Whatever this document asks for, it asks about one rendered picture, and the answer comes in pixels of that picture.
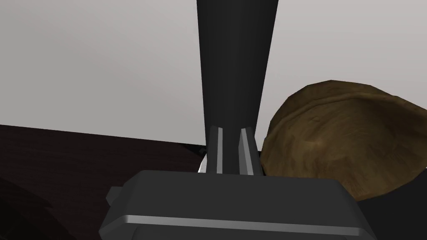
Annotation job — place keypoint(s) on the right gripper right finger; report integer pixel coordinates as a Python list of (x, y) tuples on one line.
[(249, 151)]

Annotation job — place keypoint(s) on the dark brown wooden table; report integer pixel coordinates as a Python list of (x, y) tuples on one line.
[(83, 166)]

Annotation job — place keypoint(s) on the brown wooden bowl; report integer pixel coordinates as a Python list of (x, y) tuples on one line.
[(340, 140)]

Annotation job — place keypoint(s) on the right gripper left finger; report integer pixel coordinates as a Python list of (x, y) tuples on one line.
[(213, 150)]

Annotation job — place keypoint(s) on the black tall tapered object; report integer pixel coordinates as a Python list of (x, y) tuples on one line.
[(233, 66)]

